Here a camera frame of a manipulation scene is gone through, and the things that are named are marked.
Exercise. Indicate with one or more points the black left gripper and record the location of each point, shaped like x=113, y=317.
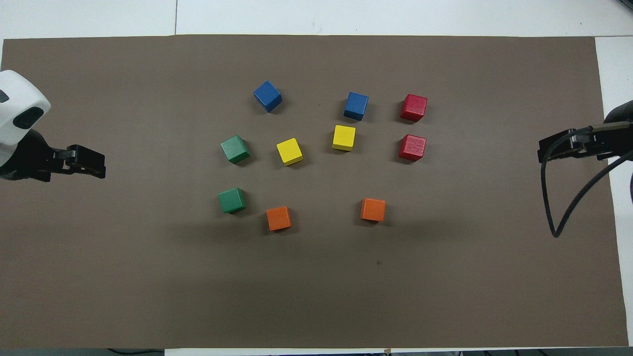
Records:
x=29, y=160

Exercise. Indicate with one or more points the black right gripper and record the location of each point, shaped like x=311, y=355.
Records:
x=615, y=143

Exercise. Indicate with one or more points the red wooden cube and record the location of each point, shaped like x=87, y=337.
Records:
x=414, y=107
x=412, y=147

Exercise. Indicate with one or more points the green cube stack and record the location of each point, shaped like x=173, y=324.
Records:
x=234, y=149

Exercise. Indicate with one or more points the green wooden cube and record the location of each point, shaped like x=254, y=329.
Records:
x=232, y=200

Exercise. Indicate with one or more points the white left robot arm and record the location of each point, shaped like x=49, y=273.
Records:
x=20, y=99

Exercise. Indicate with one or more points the blue wooden cube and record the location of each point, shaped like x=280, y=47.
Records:
x=356, y=105
x=267, y=95

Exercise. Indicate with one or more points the orange wooden cube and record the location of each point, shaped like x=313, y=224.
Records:
x=279, y=218
x=373, y=209

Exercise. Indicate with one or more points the yellow wooden cube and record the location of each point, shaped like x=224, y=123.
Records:
x=289, y=151
x=343, y=137

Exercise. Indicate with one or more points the brown table mat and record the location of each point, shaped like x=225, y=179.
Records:
x=316, y=277

